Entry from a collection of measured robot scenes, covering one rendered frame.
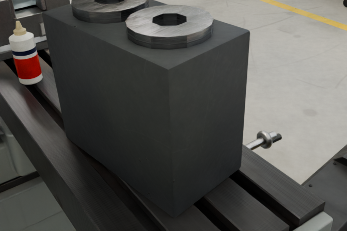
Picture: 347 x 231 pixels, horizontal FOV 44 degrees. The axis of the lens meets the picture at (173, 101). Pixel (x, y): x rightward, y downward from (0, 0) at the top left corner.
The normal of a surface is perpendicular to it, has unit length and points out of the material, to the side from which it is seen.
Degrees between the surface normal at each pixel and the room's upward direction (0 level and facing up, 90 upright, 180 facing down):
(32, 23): 90
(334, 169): 0
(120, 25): 0
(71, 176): 0
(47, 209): 90
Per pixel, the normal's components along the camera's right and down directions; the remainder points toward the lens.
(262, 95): -0.03, -0.85
